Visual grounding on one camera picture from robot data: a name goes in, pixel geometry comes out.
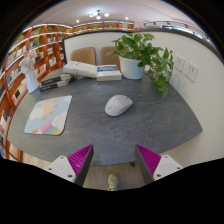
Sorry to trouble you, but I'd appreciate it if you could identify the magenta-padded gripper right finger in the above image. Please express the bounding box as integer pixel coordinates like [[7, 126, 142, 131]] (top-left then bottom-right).
[[134, 144, 184, 185]]

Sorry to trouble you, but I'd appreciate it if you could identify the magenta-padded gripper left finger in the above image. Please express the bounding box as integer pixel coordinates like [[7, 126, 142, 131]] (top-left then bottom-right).
[[45, 144, 95, 188]]

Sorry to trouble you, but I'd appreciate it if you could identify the white computer mouse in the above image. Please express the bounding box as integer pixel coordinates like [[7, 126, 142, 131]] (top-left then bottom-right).
[[104, 94, 134, 118]]

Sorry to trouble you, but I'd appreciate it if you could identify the pastel cloud-print mouse pad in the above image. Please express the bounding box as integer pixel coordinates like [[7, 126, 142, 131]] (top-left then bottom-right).
[[23, 95, 73, 136]]

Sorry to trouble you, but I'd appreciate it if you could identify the large dark hardcover book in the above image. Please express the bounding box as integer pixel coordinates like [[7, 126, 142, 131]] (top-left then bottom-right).
[[39, 72, 74, 87]]

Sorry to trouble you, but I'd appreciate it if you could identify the white vase with pink flowers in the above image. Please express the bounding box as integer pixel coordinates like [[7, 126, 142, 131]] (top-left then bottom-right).
[[18, 49, 41, 94]]

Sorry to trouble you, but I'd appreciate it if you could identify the orange wooden bookshelf unit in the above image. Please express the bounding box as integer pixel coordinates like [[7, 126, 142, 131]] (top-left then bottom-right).
[[0, 21, 136, 161]]

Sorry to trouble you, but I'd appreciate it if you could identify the thick white book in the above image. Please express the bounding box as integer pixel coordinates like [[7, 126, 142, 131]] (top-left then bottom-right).
[[62, 60, 99, 80]]

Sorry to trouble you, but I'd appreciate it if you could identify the white book with blue cover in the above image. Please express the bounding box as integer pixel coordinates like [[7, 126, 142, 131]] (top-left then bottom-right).
[[96, 64, 123, 82]]

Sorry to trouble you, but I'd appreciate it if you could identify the green plant in white pot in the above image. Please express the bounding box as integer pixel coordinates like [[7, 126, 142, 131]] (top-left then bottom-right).
[[106, 32, 175, 100]]

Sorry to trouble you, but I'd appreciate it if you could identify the tan upholstered chair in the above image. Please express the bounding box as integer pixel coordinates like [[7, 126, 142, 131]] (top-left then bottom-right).
[[100, 45, 122, 66], [69, 46, 97, 66]]

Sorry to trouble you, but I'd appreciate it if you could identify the ceiling chandelier light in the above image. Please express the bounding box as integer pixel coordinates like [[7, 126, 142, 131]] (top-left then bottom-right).
[[88, 9, 110, 20]]

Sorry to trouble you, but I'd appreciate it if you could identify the white wall socket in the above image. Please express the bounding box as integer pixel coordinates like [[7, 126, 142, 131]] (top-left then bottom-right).
[[184, 60, 200, 83], [174, 54, 186, 72]]

